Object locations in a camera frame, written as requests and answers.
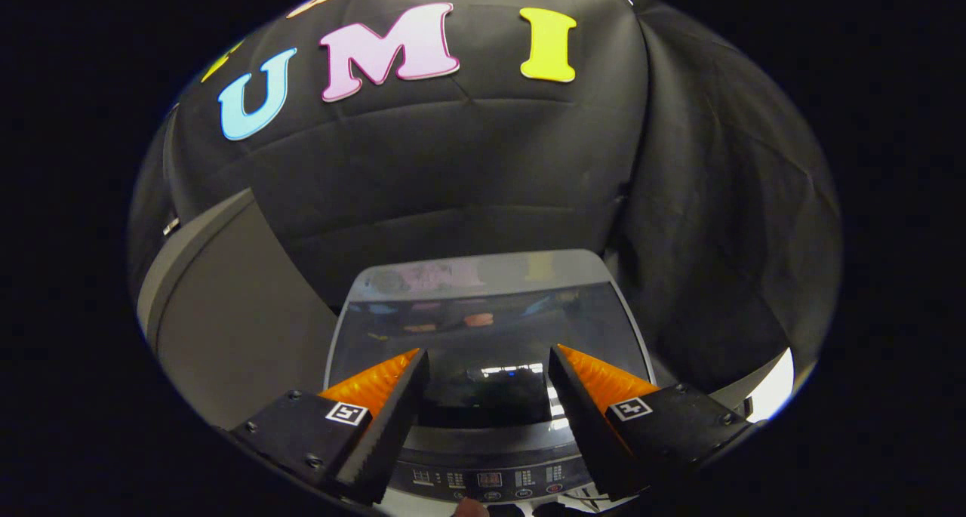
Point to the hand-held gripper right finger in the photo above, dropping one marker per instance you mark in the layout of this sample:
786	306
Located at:
589	426

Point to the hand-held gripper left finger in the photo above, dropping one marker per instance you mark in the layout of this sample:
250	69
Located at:
389	430

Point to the grey washing machine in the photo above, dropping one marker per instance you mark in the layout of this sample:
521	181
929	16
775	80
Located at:
483	475

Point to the white printed board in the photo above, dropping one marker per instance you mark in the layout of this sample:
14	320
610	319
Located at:
773	389

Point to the silver clip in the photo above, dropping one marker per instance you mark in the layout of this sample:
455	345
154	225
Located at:
170	226

